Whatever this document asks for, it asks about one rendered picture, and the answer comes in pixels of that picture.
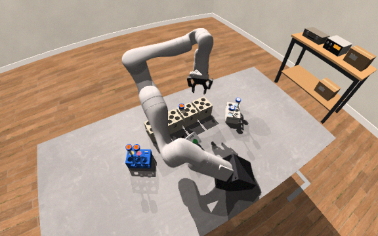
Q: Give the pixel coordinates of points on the clear conical tube with tan liquid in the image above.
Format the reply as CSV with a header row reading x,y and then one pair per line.
x,y
129,148

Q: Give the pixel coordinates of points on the conical centrifuge tube with pink liquid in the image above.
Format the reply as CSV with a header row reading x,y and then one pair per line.
x,y
136,147

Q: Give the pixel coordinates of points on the white tube rack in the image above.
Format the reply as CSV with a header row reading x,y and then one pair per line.
x,y
235,118

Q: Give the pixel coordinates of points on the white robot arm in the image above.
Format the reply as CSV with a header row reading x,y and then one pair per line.
x,y
180,151

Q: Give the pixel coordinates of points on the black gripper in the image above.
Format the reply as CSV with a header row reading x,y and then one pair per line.
x,y
199,82

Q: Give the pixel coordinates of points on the beige block with holes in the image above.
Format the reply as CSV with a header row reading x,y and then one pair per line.
x,y
149,131
203,106
189,115
174,121

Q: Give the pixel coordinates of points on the blue tube rack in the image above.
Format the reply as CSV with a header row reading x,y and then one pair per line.
x,y
139,162

